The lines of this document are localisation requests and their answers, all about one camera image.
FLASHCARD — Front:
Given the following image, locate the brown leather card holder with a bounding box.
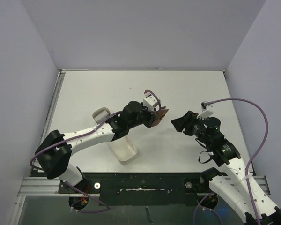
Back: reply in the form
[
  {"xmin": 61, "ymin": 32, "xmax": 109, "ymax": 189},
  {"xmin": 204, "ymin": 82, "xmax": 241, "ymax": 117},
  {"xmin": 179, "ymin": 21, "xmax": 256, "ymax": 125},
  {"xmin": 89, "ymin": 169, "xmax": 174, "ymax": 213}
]
[{"xmin": 151, "ymin": 106, "xmax": 168, "ymax": 127}]

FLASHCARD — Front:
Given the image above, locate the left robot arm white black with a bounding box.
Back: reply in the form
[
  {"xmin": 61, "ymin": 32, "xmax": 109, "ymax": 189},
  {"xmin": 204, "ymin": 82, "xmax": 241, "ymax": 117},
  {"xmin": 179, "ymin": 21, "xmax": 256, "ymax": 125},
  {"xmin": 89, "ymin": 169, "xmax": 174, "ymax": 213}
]
[{"xmin": 32, "ymin": 101, "xmax": 160, "ymax": 193}]

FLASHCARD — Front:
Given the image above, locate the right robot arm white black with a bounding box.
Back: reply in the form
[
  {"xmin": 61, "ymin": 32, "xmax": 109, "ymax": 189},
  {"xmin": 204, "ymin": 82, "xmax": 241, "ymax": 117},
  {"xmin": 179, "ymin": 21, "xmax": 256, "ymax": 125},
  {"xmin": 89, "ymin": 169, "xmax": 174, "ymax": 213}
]
[{"xmin": 171, "ymin": 111, "xmax": 281, "ymax": 225}]

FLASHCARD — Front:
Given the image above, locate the white oblong plastic tray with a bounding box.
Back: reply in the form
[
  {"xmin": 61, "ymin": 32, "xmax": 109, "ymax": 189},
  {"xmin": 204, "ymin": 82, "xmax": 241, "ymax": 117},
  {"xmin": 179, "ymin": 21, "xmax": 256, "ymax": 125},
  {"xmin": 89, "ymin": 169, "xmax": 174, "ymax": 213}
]
[{"xmin": 92, "ymin": 107, "xmax": 137, "ymax": 164}]

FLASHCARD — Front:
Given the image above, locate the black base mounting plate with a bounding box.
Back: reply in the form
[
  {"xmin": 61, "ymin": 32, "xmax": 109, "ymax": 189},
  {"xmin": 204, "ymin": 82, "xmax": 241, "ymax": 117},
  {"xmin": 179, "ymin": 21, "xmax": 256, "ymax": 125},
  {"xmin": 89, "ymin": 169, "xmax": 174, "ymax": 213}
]
[{"xmin": 58, "ymin": 172, "xmax": 211, "ymax": 209}]

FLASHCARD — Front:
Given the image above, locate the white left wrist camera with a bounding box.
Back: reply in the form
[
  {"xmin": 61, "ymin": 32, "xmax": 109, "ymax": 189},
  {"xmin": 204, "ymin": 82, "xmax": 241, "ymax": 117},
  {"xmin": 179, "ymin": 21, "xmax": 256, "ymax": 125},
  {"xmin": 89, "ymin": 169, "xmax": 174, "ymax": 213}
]
[{"xmin": 142, "ymin": 91, "xmax": 160, "ymax": 111}]

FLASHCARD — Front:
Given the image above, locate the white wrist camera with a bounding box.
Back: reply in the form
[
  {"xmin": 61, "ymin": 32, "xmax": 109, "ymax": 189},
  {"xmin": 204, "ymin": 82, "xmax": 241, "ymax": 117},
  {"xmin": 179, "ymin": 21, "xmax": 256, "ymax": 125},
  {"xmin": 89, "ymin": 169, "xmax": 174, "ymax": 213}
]
[
  {"xmin": 142, "ymin": 91, "xmax": 160, "ymax": 111},
  {"xmin": 196, "ymin": 101, "xmax": 214, "ymax": 120}
]

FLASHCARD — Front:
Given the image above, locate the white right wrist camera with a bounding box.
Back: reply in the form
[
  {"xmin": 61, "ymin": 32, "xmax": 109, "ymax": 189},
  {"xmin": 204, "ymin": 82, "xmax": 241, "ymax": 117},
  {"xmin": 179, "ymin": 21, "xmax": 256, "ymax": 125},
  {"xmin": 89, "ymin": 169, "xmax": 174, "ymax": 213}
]
[{"xmin": 196, "ymin": 101, "xmax": 214, "ymax": 120}]

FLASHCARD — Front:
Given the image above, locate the aluminium left side rail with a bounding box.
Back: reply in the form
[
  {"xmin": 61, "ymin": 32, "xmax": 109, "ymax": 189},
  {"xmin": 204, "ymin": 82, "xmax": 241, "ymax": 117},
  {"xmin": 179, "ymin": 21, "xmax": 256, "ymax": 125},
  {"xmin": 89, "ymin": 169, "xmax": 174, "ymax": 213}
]
[{"xmin": 34, "ymin": 70, "xmax": 67, "ymax": 169}]

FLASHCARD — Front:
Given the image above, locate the aluminium rail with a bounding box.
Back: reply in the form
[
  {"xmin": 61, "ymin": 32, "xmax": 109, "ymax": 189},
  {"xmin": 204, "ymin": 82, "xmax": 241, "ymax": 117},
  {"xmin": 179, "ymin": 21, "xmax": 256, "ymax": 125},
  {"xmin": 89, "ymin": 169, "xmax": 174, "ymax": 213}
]
[
  {"xmin": 34, "ymin": 70, "xmax": 67, "ymax": 169},
  {"xmin": 17, "ymin": 176, "xmax": 271, "ymax": 196}
]

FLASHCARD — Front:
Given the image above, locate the aluminium front rail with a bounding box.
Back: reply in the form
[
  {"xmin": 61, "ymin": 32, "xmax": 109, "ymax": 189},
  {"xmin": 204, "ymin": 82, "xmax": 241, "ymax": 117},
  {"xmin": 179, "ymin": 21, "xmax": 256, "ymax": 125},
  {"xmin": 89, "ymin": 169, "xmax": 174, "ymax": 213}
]
[{"xmin": 17, "ymin": 176, "xmax": 271, "ymax": 196}]

